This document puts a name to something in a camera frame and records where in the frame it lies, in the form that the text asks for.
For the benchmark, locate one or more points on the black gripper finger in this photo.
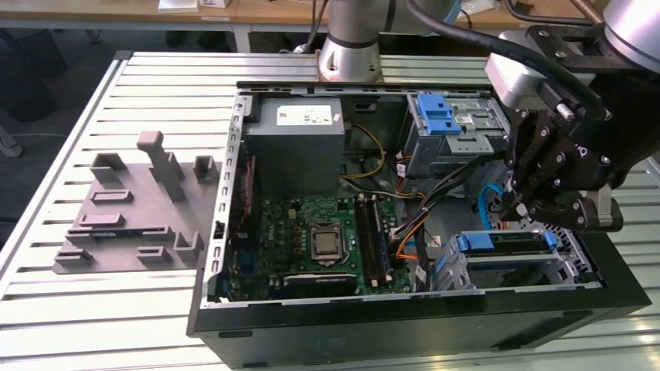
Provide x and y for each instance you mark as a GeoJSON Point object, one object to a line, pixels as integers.
{"type": "Point", "coordinates": [539, 154]}
{"type": "Point", "coordinates": [577, 212]}

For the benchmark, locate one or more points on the hard disk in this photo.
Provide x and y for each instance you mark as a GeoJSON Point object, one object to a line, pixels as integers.
{"type": "Point", "coordinates": [479, 243]}

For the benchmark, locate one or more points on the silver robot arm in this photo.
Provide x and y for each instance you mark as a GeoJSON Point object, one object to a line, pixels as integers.
{"type": "Point", "coordinates": [351, 38]}

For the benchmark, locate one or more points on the silver metal disk bay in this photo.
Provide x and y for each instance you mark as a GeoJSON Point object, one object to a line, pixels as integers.
{"type": "Point", "coordinates": [515, 259]}

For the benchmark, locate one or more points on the silver optical drive bay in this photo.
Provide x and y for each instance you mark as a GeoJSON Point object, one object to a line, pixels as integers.
{"type": "Point", "coordinates": [464, 145]}

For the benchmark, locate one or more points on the blue plastic drive latch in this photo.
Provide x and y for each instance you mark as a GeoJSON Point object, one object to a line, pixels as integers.
{"type": "Point", "coordinates": [437, 116]}

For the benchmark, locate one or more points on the RAM stick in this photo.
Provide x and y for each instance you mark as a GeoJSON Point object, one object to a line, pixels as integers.
{"type": "Point", "coordinates": [383, 243]}

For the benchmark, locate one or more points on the black PC case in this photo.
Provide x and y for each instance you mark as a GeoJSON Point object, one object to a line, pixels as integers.
{"type": "Point", "coordinates": [412, 336]}

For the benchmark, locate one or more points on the silver CPU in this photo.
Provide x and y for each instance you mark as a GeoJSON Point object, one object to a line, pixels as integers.
{"type": "Point", "coordinates": [327, 246]}

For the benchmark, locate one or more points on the grey power supply unit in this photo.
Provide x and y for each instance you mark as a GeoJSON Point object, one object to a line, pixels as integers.
{"type": "Point", "coordinates": [293, 162]}

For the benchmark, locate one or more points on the green motherboard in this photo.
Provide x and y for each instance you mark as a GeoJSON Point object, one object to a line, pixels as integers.
{"type": "Point", "coordinates": [288, 232]}

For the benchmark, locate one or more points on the black graphics card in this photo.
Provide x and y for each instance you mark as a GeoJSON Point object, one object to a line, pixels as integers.
{"type": "Point", "coordinates": [319, 284]}

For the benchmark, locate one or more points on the white box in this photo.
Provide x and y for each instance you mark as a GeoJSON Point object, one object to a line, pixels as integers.
{"type": "Point", "coordinates": [212, 3]}
{"type": "Point", "coordinates": [177, 4]}

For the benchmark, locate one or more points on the grey parts rack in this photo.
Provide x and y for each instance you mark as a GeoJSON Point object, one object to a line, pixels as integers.
{"type": "Point", "coordinates": [133, 193]}

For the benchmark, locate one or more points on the wooden desk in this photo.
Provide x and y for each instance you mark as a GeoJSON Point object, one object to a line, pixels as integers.
{"type": "Point", "coordinates": [128, 17]}

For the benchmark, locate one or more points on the black chair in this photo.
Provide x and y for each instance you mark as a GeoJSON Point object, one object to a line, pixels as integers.
{"type": "Point", "coordinates": [31, 77]}

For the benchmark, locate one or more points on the grey furniture foot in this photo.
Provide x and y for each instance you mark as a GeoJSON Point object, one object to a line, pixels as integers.
{"type": "Point", "coordinates": [9, 147]}

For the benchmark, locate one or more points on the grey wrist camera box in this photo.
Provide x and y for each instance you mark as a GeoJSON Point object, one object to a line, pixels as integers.
{"type": "Point", "coordinates": [515, 81]}

